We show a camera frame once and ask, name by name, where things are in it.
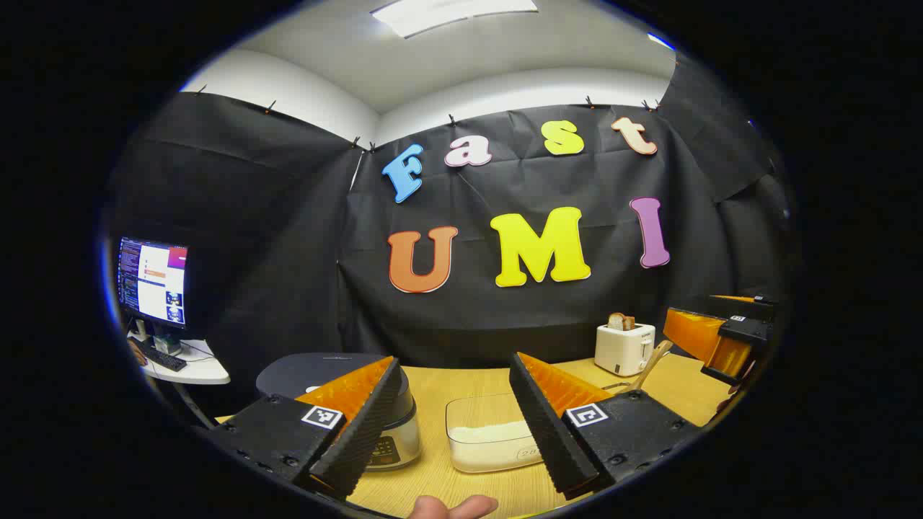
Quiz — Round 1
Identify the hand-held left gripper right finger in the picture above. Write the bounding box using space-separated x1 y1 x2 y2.
508 352 704 500

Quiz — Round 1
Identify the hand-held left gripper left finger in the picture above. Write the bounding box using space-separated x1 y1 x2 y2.
206 355 405 502

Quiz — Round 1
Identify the wooden spoon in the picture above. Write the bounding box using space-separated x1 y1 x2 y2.
627 340 674 394

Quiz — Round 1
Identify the white rice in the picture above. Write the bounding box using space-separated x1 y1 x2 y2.
449 420 542 473

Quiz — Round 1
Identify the black silver rice cooker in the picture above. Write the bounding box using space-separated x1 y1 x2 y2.
256 352 423 471

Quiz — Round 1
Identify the white toaster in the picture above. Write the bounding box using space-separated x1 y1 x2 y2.
594 322 657 377

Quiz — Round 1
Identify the clear plastic container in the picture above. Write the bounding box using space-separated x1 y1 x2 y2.
445 393 549 474

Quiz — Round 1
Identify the white side desk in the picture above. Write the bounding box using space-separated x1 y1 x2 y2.
126 332 231 430

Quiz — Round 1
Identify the black backdrop cloth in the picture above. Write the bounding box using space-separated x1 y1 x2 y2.
108 54 790 419

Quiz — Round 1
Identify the black keyboard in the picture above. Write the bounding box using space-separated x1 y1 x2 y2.
137 340 188 373

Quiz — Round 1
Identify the computer monitor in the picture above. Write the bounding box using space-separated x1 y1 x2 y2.
117 236 190 331

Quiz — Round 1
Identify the ceiling light panel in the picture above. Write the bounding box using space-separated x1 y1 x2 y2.
370 0 539 39

